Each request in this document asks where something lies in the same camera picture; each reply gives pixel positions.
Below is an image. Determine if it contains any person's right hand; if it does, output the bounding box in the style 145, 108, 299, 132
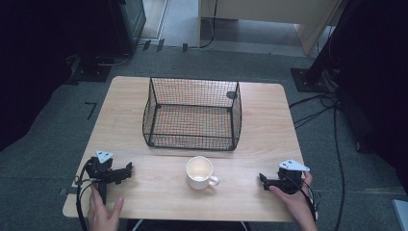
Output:
268, 170, 319, 231

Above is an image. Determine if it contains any black hanging cable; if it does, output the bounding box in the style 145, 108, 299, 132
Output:
189, 0, 219, 50

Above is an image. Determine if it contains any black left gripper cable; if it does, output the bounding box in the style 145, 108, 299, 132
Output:
75, 159, 97, 231

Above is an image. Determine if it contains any white flat object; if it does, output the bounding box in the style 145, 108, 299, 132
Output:
391, 198, 408, 231

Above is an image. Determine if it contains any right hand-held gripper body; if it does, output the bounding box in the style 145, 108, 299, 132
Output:
276, 159, 311, 195

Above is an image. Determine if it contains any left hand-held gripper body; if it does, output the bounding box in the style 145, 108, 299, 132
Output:
84, 149, 127, 205

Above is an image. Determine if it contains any black metal stand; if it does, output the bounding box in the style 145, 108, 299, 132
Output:
290, 0, 370, 94

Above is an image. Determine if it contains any black wire mesh basket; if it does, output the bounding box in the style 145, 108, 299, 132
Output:
141, 76, 243, 152

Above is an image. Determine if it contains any black stand base plate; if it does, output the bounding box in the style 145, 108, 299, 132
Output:
65, 55, 115, 87

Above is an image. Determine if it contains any dark cabinet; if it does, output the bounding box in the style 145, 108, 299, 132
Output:
107, 0, 147, 57

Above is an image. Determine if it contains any person's left hand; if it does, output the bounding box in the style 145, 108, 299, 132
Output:
88, 184, 125, 231

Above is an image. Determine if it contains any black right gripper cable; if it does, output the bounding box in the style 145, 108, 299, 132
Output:
284, 174, 322, 223

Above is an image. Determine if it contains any light wooden furniture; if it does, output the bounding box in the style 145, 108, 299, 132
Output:
196, 0, 349, 57

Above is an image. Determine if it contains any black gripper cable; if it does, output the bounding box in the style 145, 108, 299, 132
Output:
284, 174, 322, 223
75, 159, 97, 231

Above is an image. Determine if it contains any black floor cable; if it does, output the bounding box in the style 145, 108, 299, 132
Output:
288, 90, 346, 231

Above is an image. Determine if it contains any white cup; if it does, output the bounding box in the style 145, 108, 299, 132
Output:
185, 155, 221, 191

